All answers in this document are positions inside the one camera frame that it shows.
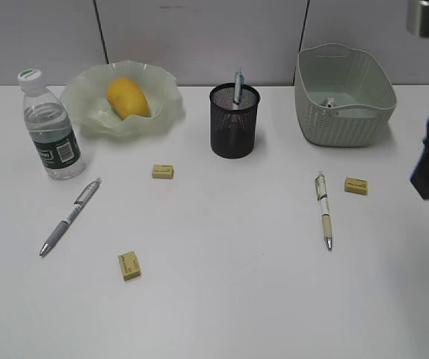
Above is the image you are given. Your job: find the white waste paper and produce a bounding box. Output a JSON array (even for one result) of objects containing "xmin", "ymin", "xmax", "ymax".
[{"xmin": 321, "ymin": 96, "xmax": 336, "ymax": 108}]

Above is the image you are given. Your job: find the blue grey pen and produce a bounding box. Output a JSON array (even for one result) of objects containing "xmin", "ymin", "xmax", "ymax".
[{"xmin": 232, "ymin": 68, "xmax": 244, "ymax": 110}]

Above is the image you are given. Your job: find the yellow mango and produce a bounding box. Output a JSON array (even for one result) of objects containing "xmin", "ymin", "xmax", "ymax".
[{"xmin": 106, "ymin": 77, "xmax": 149, "ymax": 120}]

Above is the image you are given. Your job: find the clear water bottle green label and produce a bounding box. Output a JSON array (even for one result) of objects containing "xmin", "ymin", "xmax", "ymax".
[{"xmin": 17, "ymin": 69, "xmax": 84, "ymax": 180}]

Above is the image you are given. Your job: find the yellow eraser right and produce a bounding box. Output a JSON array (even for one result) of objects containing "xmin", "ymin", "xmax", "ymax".
[{"xmin": 345, "ymin": 177, "xmax": 368, "ymax": 195}]

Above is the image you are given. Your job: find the yellow eraser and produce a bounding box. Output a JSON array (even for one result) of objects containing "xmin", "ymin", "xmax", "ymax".
[
  {"xmin": 345, "ymin": 177, "xmax": 368, "ymax": 195},
  {"xmin": 118, "ymin": 251, "xmax": 141, "ymax": 281},
  {"xmin": 151, "ymin": 164, "xmax": 174, "ymax": 180}
]

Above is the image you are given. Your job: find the cream white pen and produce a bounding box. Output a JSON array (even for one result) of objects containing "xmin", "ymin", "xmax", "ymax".
[{"xmin": 315, "ymin": 171, "xmax": 333, "ymax": 251}]

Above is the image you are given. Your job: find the green plastic woven basket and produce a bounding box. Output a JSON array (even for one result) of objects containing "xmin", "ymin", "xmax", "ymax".
[{"xmin": 294, "ymin": 43, "xmax": 397, "ymax": 147}]

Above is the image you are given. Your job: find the black mesh pen holder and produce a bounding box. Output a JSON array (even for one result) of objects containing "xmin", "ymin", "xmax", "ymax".
[{"xmin": 209, "ymin": 82, "xmax": 260, "ymax": 159}]

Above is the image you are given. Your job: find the yellow eraser middle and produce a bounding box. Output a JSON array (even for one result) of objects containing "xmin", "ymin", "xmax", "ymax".
[{"xmin": 151, "ymin": 164, "xmax": 174, "ymax": 180}]

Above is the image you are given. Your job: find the yellow eraser front left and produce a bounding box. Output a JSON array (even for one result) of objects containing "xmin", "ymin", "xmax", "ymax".
[{"xmin": 118, "ymin": 251, "xmax": 141, "ymax": 281}]

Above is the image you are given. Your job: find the pale green wavy plate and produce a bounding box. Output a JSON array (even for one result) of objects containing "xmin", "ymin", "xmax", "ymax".
[{"xmin": 60, "ymin": 61, "xmax": 185, "ymax": 141}]

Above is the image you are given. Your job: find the grey white pen left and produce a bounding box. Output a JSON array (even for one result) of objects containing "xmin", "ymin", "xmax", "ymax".
[{"xmin": 39, "ymin": 177, "xmax": 102, "ymax": 257}]

